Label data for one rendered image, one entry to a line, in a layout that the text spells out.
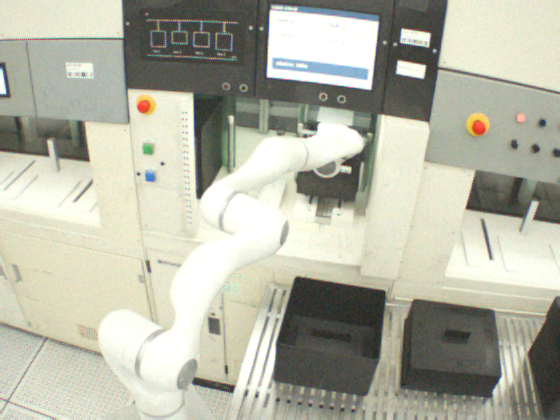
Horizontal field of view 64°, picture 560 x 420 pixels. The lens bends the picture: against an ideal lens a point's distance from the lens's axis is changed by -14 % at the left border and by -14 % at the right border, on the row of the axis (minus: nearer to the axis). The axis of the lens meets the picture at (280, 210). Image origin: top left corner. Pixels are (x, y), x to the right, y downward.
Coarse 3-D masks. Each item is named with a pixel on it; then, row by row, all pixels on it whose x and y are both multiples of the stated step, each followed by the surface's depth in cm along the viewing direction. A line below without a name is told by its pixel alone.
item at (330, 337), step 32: (320, 288) 151; (352, 288) 149; (288, 320) 151; (320, 320) 158; (352, 320) 156; (288, 352) 130; (320, 352) 127; (352, 352) 148; (320, 384) 135; (352, 384) 133
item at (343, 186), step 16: (320, 112) 175; (336, 112) 175; (352, 112) 176; (304, 128) 185; (352, 160) 171; (304, 176) 179; (320, 176) 178; (336, 176) 177; (352, 176) 175; (304, 192) 183; (320, 192) 182; (336, 192) 181; (352, 192) 179
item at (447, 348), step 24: (408, 312) 156; (432, 312) 149; (456, 312) 149; (480, 312) 149; (408, 336) 146; (432, 336) 141; (456, 336) 141; (480, 336) 141; (408, 360) 136; (432, 360) 134; (456, 360) 133; (480, 360) 133; (408, 384) 136; (432, 384) 134; (456, 384) 133; (480, 384) 131
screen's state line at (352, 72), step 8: (272, 64) 133; (280, 64) 133; (288, 64) 132; (296, 64) 132; (304, 64) 132; (312, 64) 131; (320, 64) 131; (328, 64) 130; (336, 64) 130; (312, 72) 132; (320, 72) 132; (328, 72) 132; (336, 72) 131; (344, 72) 131; (352, 72) 130; (360, 72) 130
